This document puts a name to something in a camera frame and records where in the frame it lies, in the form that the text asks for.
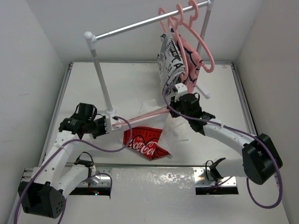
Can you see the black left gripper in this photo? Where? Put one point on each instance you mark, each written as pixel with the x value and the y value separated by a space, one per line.
pixel 103 130

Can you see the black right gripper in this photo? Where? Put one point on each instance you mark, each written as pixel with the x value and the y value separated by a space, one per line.
pixel 174 104

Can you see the white red print t-shirt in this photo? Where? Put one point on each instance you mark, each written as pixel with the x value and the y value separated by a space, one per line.
pixel 152 138

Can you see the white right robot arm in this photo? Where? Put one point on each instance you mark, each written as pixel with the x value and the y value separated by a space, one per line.
pixel 260 159

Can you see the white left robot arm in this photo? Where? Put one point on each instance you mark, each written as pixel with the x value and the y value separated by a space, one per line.
pixel 45 193

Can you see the black white print shirt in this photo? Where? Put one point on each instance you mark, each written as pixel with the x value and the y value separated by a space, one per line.
pixel 170 62

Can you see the pink print shirt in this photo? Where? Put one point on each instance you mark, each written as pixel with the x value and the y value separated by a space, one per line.
pixel 194 61

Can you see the pink hanger holding print shirt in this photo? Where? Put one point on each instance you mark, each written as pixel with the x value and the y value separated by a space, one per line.
pixel 177 36

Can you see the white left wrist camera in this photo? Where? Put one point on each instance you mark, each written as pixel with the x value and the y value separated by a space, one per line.
pixel 112 124

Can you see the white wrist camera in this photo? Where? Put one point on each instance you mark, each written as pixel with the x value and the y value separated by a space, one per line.
pixel 112 124
pixel 180 90

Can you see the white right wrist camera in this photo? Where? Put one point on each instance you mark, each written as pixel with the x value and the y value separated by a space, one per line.
pixel 180 90

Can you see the silver front mounting rail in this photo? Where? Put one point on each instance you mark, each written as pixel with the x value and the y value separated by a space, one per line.
pixel 149 173

